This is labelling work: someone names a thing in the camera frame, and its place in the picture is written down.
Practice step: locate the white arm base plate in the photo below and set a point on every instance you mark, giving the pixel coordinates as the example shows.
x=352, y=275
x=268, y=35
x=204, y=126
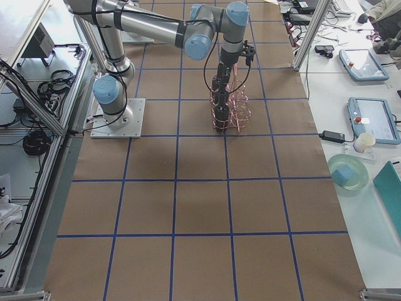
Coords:
x=126, y=126

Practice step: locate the white paper cup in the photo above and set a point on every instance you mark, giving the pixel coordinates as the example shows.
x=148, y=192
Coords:
x=363, y=142

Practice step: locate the green glass bowl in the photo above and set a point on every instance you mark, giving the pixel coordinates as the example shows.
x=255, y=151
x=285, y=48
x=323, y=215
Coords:
x=360, y=180

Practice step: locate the white crumpled cloth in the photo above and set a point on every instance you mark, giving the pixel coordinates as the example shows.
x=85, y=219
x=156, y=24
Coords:
x=11, y=213

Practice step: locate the blue teach pendant far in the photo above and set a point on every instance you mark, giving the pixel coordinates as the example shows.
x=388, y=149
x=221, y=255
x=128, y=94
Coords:
x=362, y=65

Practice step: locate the blue teach pendant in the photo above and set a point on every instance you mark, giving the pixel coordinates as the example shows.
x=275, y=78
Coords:
x=362, y=65
x=373, y=115

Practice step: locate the blue teach pendant near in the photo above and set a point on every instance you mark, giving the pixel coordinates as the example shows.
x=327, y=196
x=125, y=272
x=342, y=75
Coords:
x=373, y=115

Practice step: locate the teal folder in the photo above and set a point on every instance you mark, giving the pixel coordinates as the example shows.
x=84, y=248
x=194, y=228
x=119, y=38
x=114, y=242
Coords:
x=387, y=184

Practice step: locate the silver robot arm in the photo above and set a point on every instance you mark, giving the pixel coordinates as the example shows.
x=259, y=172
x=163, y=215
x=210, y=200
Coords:
x=196, y=36

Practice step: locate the dark wine bottle in basket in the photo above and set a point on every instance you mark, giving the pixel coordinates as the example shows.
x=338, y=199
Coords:
x=221, y=110

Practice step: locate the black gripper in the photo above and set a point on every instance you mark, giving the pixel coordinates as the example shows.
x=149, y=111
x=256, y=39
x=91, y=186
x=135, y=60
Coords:
x=226, y=59

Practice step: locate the copper wire wine basket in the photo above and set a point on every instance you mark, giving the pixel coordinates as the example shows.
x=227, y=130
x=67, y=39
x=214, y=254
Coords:
x=239, y=113

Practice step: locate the black power adapter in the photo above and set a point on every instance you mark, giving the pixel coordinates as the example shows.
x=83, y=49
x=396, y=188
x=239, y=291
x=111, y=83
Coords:
x=335, y=137

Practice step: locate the blue foam cube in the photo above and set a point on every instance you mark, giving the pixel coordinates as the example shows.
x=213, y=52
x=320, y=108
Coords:
x=342, y=174

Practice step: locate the dark wine bottle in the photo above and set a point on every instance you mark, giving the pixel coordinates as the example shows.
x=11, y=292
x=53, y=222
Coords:
x=221, y=110
x=217, y=95

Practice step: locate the grey electronics box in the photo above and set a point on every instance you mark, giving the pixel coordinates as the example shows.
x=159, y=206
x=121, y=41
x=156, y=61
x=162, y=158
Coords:
x=41, y=45

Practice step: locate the black webcam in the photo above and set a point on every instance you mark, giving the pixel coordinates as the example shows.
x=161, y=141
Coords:
x=325, y=50

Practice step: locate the aluminium frame post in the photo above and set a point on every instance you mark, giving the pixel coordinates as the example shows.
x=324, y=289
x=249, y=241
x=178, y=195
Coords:
x=317, y=19

